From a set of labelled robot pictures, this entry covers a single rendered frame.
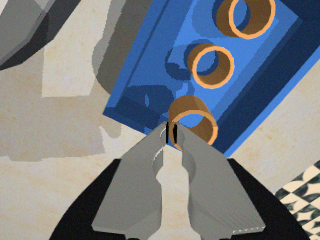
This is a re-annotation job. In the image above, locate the bronze bushing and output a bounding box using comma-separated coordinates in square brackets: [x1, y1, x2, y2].
[216, 0, 275, 39]
[187, 43, 234, 89]
[168, 95, 218, 151]

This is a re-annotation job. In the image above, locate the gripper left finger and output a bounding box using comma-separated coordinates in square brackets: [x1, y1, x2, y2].
[49, 121, 169, 240]

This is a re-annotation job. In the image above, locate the blue plastic crate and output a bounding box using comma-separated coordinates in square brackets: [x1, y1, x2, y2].
[103, 0, 320, 158]

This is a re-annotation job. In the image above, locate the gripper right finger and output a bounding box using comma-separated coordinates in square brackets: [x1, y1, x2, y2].
[173, 121, 311, 240]

